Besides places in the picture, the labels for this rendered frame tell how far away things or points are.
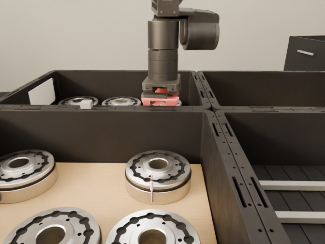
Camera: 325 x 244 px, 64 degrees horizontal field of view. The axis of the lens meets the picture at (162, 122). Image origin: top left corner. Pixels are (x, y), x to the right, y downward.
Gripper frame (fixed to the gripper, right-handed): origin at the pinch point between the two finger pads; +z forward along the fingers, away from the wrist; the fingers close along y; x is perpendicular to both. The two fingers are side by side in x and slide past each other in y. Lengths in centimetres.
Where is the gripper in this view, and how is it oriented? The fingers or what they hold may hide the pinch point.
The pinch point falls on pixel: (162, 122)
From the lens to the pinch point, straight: 54.1
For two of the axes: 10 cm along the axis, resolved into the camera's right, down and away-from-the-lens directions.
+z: -0.1, 9.3, 3.6
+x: -9.9, -0.5, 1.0
